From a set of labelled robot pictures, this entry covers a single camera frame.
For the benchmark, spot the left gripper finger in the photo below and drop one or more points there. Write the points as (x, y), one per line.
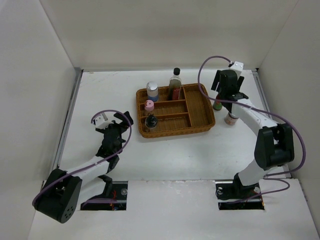
(100, 130)
(126, 119)

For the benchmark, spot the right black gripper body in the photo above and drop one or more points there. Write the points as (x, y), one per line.
(221, 93)

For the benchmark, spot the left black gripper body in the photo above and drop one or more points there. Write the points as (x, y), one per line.
(120, 128)

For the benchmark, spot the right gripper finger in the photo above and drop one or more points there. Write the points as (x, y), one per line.
(239, 83)
(216, 82)

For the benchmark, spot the yellow-capped red sauce bottle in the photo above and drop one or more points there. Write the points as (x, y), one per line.
(217, 105)

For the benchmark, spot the pink-capped spice shaker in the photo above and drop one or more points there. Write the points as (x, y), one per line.
(149, 105)

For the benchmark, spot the black-capped pepper grinder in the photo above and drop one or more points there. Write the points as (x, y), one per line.
(150, 123)

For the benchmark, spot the black-capped shaker blue label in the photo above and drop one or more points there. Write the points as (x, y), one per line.
(152, 91)

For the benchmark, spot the tall black-capped sauce bottle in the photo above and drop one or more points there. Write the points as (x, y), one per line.
(175, 84)

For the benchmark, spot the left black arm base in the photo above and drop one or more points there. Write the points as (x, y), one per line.
(104, 194)

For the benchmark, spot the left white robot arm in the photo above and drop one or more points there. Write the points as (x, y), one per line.
(60, 194)

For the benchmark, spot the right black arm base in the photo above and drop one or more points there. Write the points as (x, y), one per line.
(233, 196)

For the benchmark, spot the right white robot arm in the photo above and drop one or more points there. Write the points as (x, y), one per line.
(274, 141)

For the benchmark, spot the short red-labelled jar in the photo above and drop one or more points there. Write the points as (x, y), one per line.
(230, 119)

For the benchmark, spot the brown wicker divided basket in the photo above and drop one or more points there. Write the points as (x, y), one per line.
(192, 113)

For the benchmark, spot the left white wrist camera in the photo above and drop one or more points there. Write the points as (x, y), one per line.
(101, 121)

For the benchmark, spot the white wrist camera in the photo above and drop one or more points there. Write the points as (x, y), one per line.
(236, 66)
(101, 121)

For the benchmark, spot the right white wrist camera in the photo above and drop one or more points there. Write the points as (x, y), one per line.
(236, 66)

